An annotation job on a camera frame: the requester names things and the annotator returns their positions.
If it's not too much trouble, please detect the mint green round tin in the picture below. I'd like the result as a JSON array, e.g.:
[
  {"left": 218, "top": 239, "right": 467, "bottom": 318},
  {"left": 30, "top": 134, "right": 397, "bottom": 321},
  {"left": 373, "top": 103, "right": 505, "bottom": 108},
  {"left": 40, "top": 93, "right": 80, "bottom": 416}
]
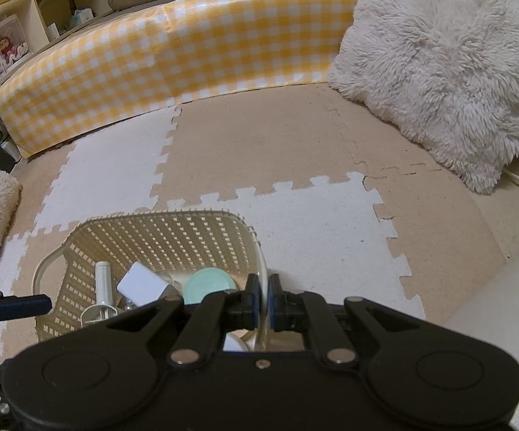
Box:
[{"left": 183, "top": 268, "right": 237, "bottom": 305}]

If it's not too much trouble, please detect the white round tape measure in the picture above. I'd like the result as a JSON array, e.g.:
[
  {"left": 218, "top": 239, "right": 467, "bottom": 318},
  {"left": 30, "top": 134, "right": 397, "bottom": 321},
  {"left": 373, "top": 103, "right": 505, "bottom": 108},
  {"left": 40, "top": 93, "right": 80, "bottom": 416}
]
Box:
[{"left": 223, "top": 333, "right": 249, "bottom": 352}]

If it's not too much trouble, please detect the cream plastic woven basket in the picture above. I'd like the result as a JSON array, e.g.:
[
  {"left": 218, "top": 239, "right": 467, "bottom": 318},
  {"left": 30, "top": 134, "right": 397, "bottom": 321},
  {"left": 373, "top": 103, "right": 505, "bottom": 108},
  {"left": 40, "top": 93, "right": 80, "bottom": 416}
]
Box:
[{"left": 33, "top": 209, "right": 268, "bottom": 342}]

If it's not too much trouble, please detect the white power adapter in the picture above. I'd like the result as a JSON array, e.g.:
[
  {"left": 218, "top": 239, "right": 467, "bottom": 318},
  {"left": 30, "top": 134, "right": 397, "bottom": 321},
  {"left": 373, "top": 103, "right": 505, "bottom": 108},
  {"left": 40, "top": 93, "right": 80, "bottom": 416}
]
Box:
[{"left": 116, "top": 262, "right": 172, "bottom": 307}]

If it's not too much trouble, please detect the clear box of screws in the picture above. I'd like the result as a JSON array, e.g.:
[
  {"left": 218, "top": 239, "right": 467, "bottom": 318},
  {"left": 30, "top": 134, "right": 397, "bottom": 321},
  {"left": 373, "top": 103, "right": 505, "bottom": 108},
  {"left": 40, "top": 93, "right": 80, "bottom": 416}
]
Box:
[{"left": 117, "top": 273, "right": 182, "bottom": 307}]

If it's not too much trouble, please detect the doll in clear case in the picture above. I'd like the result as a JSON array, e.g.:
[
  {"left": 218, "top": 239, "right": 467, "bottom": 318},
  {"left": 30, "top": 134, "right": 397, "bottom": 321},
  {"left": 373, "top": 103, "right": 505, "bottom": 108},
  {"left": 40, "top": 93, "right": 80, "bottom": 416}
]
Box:
[{"left": 0, "top": 14, "right": 32, "bottom": 71}]

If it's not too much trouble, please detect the yellow checkered bed cover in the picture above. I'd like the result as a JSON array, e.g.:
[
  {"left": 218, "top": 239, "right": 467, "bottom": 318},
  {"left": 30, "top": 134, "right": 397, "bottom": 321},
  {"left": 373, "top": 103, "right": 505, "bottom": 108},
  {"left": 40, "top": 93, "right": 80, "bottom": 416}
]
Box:
[{"left": 0, "top": 0, "right": 357, "bottom": 157}]

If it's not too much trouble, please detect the right fluffy white cushion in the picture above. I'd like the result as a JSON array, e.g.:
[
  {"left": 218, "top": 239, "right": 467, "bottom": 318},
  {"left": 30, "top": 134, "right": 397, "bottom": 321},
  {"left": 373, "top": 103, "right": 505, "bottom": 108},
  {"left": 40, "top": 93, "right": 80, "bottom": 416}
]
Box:
[{"left": 328, "top": 0, "right": 519, "bottom": 195}]

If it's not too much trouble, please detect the wooden wall shelf unit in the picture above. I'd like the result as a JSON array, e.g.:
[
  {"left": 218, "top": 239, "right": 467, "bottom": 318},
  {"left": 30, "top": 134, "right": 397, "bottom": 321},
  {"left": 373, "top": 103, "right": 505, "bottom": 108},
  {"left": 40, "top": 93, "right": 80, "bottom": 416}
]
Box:
[{"left": 0, "top": 0, "right": 128, "bottom": 111}]

